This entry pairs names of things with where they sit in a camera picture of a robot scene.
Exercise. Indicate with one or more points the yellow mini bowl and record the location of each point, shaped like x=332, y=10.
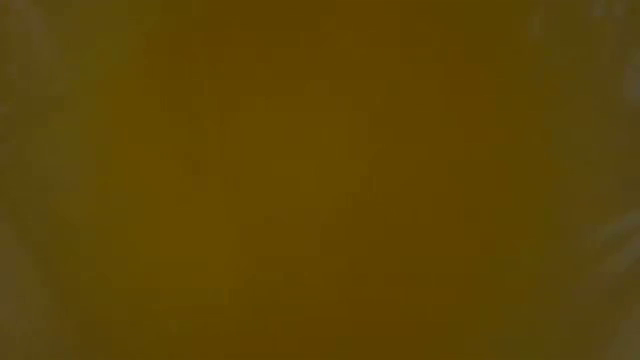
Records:
x=320, y=180

